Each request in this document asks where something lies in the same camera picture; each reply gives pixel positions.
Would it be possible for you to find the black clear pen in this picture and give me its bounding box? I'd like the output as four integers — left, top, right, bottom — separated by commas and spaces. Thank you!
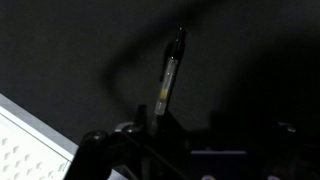
155, 27, 185, 116

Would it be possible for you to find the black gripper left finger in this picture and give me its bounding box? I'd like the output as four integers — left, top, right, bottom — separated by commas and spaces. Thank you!
134, 104, 147, 128

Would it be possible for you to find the black desk mat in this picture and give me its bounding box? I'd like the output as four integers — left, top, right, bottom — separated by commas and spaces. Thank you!
0, 0, 320, 147

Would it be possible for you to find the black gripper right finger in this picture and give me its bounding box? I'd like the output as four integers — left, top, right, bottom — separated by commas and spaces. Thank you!
151, 112, 186, 139

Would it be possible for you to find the white keyboard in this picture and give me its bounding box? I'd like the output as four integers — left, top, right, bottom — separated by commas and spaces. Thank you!
0, 93, 128, 180

